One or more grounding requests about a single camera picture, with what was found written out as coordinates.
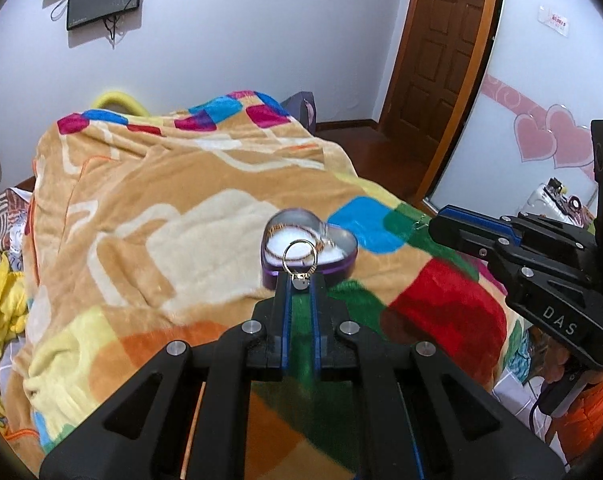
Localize colourful patchwork plush blanket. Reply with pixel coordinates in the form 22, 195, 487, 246
22, 90, 513, 480

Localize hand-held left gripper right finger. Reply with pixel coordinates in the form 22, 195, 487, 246
310, 275, 568, 480

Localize gold brown bracelet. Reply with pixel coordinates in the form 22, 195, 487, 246
266, 223, 338, 264

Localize yellow pillow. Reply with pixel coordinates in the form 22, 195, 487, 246
90, 90, 151, 117

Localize brown wooden door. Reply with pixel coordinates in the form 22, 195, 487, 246
378, 0, 503, 202

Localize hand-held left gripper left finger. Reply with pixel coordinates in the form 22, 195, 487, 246
39, 275, 295, 480

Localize purple heart-shaped tin box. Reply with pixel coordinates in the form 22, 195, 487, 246
260, 208, 359, 291

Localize purple bag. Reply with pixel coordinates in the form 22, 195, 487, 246
280, 91, 318, 135

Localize orange garment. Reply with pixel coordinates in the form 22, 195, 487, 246
545, 360, 603, 463

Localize floral bedsheet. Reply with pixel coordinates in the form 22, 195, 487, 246
495, 317, 555, 433

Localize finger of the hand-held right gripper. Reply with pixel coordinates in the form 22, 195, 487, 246
437, 203, 601, 262
428, 212, 603, 374

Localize white wardrobe door pink hearts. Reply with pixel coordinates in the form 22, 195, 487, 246
421, 0, 603, 241

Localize brown patterned bedsheet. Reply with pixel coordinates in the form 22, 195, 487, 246
0, 186, 36, 273

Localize silver ring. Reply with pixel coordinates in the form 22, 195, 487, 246
283, 239, 319, 292

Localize black monitor cable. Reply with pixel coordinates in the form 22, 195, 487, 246
100, 10, 128, 50

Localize white bag with clutter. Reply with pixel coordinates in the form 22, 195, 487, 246
523, 177, 596, 235

